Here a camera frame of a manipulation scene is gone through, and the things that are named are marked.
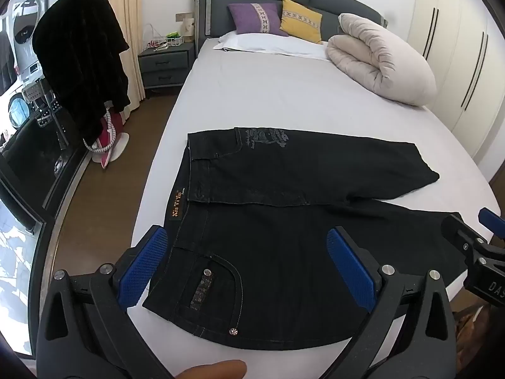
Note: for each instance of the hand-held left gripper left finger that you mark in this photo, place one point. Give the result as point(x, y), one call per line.
point(145, 262)

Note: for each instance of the white washing machine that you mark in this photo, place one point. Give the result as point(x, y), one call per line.
point(19, 43)

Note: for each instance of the folded beige duvet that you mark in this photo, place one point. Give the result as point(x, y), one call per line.
point(378, 59)

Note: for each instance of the person's left hand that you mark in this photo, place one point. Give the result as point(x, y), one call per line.
point(215, 370)

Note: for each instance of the black denim pants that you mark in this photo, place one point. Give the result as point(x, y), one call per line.
point(276, 252)

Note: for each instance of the white pillow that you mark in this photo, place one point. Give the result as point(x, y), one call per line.
point(272, 45)

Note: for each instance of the black hanging garment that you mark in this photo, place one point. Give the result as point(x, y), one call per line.
point(83, 59)

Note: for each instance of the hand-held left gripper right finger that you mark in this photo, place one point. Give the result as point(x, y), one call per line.
point(351, 270)

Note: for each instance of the white box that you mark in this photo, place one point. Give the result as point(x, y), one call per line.
point(189, 30)

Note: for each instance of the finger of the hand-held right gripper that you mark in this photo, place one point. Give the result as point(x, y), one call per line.
point(493, 223)
point(463, 237)

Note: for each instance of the cream wardrobe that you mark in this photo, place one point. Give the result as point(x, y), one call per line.
point(461, 47)

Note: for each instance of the bed with grey headboard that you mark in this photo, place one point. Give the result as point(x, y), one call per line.
point(256, 94)

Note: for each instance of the purple cushion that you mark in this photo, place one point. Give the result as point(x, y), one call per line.
point(258, 19)

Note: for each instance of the grey nightstand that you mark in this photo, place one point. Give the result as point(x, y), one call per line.
point(165, 65)

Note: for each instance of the yellow cushion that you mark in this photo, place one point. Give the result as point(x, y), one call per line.
point(300, 19)

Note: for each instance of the pink steam iron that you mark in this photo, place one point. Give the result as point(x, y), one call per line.
point(108, 140)

